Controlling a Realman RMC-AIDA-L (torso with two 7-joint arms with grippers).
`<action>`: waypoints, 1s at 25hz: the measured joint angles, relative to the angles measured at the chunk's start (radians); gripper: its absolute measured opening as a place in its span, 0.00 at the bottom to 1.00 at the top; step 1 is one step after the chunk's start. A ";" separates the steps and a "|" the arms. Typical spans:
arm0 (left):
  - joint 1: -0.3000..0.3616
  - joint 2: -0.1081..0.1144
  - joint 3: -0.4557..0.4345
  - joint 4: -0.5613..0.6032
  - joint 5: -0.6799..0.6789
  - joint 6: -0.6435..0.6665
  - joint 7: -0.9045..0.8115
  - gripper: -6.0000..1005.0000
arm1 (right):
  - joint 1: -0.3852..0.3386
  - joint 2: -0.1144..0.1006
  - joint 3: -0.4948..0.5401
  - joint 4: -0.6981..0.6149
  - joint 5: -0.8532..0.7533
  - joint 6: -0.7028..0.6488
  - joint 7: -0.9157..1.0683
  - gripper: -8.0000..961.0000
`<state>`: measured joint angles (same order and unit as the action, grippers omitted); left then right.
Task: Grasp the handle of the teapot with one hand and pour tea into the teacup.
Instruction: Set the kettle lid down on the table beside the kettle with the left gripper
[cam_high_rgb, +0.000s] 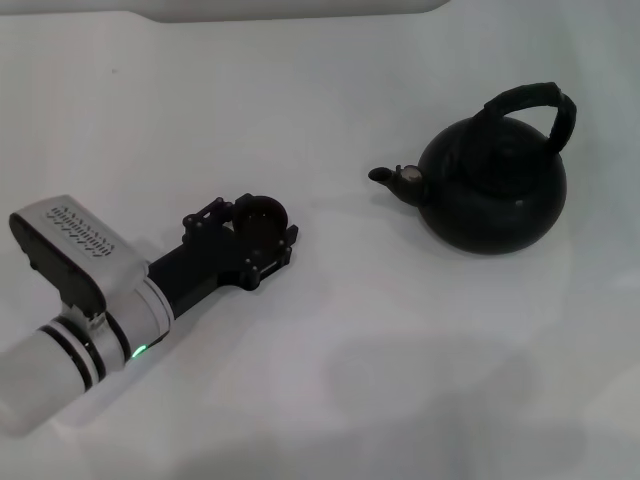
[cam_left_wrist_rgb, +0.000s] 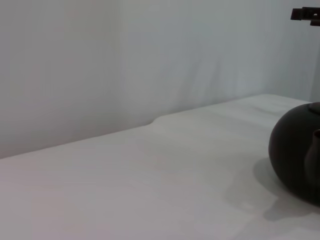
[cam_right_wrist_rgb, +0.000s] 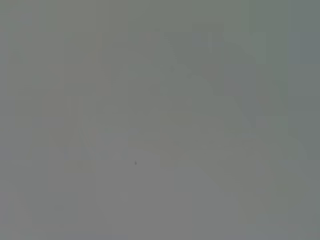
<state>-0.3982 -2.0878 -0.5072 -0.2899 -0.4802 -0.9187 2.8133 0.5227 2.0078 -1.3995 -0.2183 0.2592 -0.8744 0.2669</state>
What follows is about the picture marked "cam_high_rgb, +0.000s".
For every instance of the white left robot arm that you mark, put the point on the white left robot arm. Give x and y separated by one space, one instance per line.
50 360

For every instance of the dark brown ceramic teacup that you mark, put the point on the dark brown ceramic teacup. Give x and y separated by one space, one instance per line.
262 216

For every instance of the silver black wrist camera box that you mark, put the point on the silver black wrist camera box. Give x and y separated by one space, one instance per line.
75 240

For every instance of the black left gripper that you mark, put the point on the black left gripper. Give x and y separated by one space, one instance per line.
200 265

